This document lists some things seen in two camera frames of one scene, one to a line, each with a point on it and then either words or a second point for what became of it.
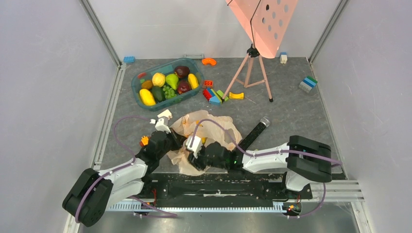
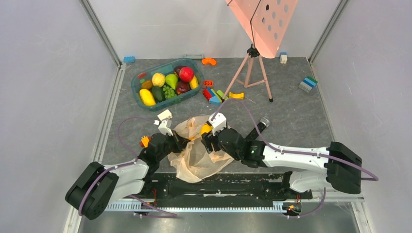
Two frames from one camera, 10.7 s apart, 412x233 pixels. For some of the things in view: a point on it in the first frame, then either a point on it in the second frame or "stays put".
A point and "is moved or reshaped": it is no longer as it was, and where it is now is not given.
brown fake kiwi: [147, 85] stays put
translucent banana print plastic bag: [208, 128] is moved or reshaped
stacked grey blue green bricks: [307, 83] stays put
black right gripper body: [197, 158] -> [208, 142]
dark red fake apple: [183, 86] stays put
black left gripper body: [172, 143] stays put
